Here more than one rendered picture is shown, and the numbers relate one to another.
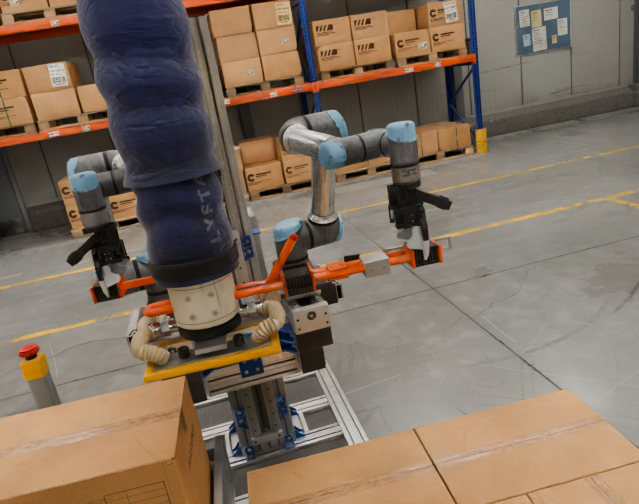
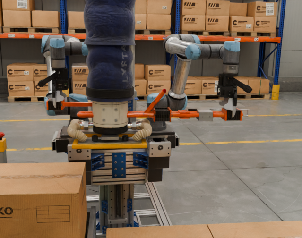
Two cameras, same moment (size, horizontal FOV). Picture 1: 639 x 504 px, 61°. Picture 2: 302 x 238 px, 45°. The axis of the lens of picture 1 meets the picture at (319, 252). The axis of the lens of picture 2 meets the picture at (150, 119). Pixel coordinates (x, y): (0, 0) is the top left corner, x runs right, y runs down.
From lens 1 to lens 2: 0.41 m
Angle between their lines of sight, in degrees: 5
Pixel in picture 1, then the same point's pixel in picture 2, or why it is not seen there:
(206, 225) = (122, 72)
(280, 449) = not seen: hidden behind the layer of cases
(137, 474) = (56, 198)
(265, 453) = not seen: hidden behind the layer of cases
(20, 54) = not seen: outside the picture
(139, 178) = (94, 40)
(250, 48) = (142, 7)
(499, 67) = (294, 49)
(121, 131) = (91, 14)
